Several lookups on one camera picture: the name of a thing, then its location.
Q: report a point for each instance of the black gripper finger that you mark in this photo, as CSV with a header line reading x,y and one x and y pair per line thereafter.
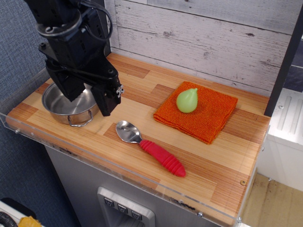
x,y
70,86
107,96

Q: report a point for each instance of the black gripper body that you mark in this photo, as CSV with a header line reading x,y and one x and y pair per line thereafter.
x,y
81,55

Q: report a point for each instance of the spoon with red handle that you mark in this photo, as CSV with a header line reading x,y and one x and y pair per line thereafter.
x,y
130,134

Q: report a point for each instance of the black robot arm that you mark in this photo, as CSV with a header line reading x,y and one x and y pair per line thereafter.
x,y
66,18

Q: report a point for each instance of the orange knitted cloth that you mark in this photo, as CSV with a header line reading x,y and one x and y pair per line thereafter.
x,y
206,121

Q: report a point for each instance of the small steel pot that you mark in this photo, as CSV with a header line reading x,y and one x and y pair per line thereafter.
x,y
77,113

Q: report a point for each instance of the clear acrylic table guard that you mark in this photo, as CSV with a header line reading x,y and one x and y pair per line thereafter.
x,y
218,175

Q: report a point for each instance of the green toy pear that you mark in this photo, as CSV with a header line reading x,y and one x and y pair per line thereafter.
x,y
187,100

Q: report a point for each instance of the grey cabinet with button panel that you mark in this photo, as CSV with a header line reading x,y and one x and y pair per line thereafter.
x,y
101,198

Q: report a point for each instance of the yellow object bottom left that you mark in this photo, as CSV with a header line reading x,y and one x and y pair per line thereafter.
x,y
29,222

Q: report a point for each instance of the white appliance at right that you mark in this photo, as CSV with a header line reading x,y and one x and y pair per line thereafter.
x,y
281,156

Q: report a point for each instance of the dark vertical post left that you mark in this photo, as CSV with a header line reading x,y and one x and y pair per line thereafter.
x,y
106,25

